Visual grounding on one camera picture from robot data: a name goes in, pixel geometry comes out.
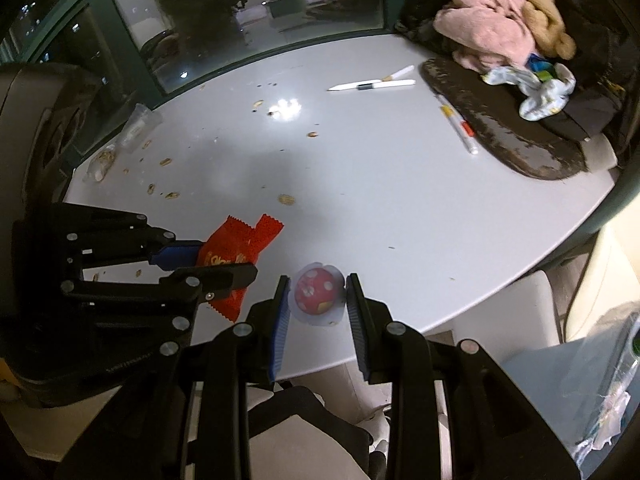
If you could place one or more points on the cream chair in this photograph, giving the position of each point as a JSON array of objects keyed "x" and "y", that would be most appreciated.
[{"x": 615, "y": 270}]

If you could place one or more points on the red snack wrapper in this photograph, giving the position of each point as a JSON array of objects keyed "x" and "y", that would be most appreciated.
[{"x": 235, "y": 245}]

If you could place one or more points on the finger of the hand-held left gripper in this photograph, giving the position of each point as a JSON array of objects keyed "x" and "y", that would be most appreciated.
[
  {"x": 220, "y": 280},
  {"x": 177, "y": 254}
]

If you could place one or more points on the white marker red label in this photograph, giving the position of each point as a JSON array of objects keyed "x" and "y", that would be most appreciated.
[{"x": 457, "y": 122}]

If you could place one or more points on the tan cloth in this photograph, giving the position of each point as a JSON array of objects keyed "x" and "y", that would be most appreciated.
[{"x": 537, "y": 5}]

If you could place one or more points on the pink fleece cloth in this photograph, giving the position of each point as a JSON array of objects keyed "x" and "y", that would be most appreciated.
[{"x": 480, "y": 30}]

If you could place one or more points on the dark glass window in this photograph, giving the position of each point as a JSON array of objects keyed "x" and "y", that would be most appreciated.
[{"x": 210, "y": 20}]

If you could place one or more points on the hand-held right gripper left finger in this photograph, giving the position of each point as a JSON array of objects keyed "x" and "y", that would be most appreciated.
[{"x": 280, "y": 330}]

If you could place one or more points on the white pen orange tip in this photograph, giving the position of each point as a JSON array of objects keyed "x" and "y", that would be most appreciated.
[{"x": 400, "y": 72}]

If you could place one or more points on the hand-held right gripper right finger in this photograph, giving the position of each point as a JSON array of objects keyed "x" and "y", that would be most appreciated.
[{"x": 357, "y": 325}]

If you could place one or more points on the plastic bag of nuts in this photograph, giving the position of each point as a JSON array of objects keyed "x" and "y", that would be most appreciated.
[{"x": 102, "y": 162}]

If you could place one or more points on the blue-grey lined trash bin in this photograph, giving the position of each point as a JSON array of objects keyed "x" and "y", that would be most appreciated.
[{"x": 560, "y": 375}]

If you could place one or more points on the red spotted candy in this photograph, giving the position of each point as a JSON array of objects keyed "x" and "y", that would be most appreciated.
[{"x": 316, "y": 290}]

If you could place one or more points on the white table leg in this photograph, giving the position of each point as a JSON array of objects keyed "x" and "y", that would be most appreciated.
[{"x": 530, "y": 305}]

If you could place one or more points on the white printed baby cloth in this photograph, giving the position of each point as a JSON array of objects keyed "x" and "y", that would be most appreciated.
[{"x": 542, "y": 87}]

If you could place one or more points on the clear plastic bag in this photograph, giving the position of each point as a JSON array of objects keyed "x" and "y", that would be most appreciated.
[{"x": 137, "y": 125}]

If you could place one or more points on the white stylus pen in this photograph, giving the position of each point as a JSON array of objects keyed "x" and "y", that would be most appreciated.
[{"x": 372, "y": 84}]

